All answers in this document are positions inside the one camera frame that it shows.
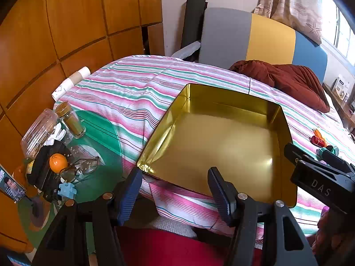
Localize pale pink bed sheet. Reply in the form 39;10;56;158
323;91;350;128

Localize eyeglasses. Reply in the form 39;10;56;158
57;156;100;183

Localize person's right hand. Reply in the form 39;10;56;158
318;213;347;255

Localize stack of paper cups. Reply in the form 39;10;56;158
51;66;91;102

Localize black rolled mat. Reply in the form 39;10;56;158
181;0;208;50

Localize gold tin box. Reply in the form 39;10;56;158
136;83;298;208

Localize brown quilt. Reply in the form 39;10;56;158
230;60;330;113

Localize white chair tube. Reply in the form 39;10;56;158
170;41;201;60

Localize wooden nightstand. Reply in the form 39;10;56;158
323;83;355;131

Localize grey yellow blue headboard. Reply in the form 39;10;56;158
199;7;329;84

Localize beige patterned curtain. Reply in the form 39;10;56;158
254;0;337;45

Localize red cylinder toy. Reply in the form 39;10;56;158
310;134;326;147

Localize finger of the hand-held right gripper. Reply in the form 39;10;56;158
283;143;350;174
323;151;354;172

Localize orange fruit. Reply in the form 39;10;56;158
49;153;68;173

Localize black case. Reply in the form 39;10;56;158
26;141;74;203

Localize white box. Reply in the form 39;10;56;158
333;75;350;100

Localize striped blanket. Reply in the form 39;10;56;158
53;55;355;244

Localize green glass table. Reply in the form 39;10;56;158
17;109;124;244

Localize smartphone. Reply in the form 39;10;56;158
0;165;27;203

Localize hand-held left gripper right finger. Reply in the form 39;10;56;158
207;167;319;266

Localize spice jar with gold lid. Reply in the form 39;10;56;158
55;101;86;139

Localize person's red clothing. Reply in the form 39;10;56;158
115;226;267;266

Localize grey cushion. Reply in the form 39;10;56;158
151;216;195;237

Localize wooden wardrobe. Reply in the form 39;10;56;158
0;0;165;252

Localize clear plastic jar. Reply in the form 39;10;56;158
21;108;59;158

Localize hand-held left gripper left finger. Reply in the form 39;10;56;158
32;167;143;266

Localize white plastic item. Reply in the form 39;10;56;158
47;125;65;146

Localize blue puzzle piece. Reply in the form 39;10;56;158
58;181;77;200

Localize window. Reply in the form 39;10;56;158
322;0;355;61

